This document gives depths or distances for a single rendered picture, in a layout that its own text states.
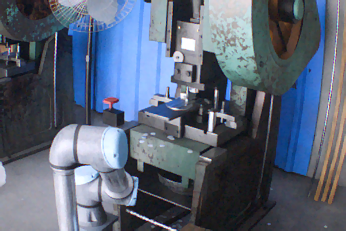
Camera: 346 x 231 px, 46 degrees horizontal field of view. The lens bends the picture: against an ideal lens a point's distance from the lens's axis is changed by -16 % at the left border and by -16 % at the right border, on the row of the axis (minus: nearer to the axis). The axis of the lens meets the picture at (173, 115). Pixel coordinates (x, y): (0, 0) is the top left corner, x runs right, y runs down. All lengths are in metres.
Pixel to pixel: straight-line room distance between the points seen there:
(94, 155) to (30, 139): 2.27
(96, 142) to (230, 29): 0.66
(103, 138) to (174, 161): 0.87
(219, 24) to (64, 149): 0.73
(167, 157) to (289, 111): 1.37
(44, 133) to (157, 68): 1.07
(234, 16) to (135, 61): 2.35
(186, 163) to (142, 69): 1.91
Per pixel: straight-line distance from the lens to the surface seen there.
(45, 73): 3.51
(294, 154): 3.38
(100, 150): 1.32
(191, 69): 2.13
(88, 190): 1.75
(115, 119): 2.29
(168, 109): 2.13
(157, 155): 2.20
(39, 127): 3.62
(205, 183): 2.04
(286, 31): 2.19
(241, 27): 1.65
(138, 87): 3.98
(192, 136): 2.17
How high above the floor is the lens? 1.47
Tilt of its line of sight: 20 degrees down
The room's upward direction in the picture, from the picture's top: 3 degrees clockwise
